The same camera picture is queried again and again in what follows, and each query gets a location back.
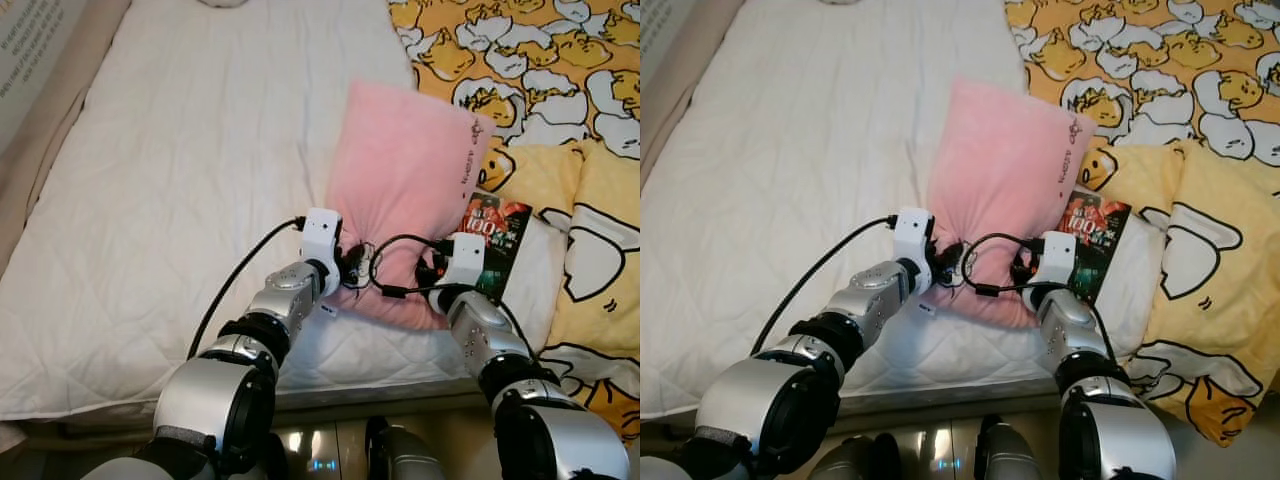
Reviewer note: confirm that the dark paperback book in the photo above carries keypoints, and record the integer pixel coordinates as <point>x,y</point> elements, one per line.
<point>1100,238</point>
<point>502,240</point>

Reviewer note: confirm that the pink plush pillow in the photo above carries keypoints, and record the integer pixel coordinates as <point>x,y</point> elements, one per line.
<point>400,170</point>
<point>1000,170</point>

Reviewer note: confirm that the yellow egg-print blanket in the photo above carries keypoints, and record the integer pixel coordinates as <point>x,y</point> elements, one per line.
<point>600,260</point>
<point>1220,250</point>

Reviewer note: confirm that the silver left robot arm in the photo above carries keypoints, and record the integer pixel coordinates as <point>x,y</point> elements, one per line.
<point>215,400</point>
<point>760,400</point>

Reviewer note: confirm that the silver robot lower body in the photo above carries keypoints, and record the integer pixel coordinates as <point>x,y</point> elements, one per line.
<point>940,450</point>
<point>320,450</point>

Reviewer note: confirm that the white quilted mattress pad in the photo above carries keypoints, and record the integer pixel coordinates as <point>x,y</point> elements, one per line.
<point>180,180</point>
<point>780,180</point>

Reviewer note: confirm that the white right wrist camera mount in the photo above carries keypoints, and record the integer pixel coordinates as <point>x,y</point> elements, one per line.
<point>465,262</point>
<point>1058,260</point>

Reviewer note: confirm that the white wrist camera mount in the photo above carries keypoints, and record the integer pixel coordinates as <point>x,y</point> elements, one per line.
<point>320,240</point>
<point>912,238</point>
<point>1058,260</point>
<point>465,262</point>

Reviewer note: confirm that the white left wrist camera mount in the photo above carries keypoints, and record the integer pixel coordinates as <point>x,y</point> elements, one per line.
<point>912,238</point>
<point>320,240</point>

